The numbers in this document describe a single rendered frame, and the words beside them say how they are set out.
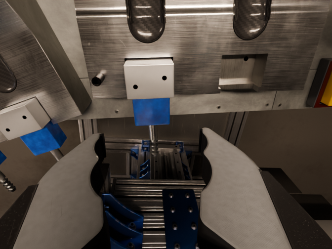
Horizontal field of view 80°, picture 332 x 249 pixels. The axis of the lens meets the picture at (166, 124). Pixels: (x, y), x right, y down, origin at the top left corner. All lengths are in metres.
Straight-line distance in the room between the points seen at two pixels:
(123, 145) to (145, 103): 0.86
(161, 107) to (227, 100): 0.16
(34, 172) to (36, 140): 1.35
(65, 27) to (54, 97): 0.10
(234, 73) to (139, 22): 0.14
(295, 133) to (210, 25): 1.45
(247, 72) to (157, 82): 0.13
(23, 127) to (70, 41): 0.13
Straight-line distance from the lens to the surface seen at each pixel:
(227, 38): 0.24
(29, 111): 0.30
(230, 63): 0.28
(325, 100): 0.42
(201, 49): 0.24
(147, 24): 0.23
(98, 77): 0.23
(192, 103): 0.35
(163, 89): 0.21
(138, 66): 0.21
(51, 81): 0.30
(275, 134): 1.57
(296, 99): 0.43
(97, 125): 1.05
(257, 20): 0.26
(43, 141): 0.33
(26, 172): 1.71
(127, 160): 1.14
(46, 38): 0.31
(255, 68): 0.29
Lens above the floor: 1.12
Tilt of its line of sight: 61 degrees down
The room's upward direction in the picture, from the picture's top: 172 degrees clockwise
